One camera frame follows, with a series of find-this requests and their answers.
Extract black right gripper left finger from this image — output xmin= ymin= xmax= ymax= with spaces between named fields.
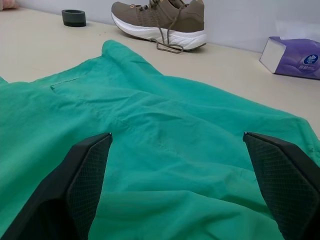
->
xmin=0 ymin=131 xmax=114 ymax=240

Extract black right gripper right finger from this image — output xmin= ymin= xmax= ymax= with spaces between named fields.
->
xmin=242 ymin=131 xmax=320 ymax=240

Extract green garment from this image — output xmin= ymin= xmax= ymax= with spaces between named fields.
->
xmin=0 ymin=39 xmax=320 ymax=240

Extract purple tissue box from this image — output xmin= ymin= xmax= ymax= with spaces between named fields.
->
xmin=259 ymin=36 xmax=320 ymax=81

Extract black round tape roll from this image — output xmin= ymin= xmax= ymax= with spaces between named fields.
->
xmin=61 ymin=9 xmax=87 ymax=28

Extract brown sneaker white sole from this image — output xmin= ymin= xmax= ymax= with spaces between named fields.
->
xmin=110 ymin=0 xmax=208 ymax=54

